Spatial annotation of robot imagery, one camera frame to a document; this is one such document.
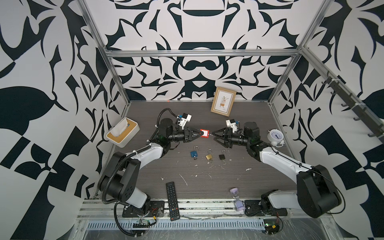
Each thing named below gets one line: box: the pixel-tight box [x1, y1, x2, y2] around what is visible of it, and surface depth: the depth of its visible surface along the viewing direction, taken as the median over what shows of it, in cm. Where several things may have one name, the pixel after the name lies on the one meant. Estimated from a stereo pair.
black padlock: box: [219, 154, 226, 165], surface depth 93 cm
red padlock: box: [200, 129, 210, 138], surface depth 77 cm
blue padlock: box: [190, 145, 200, 160], surface depth 93 cm
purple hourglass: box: [229, 187, 246, 211], surface depth 77 cm
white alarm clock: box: [267, 128, 285, 148], surface depth 99 cm
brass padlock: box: [205, 148, 213, 160], surface depth 93 cm
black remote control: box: [166, 181, 180, 222], surface depth 77 cm
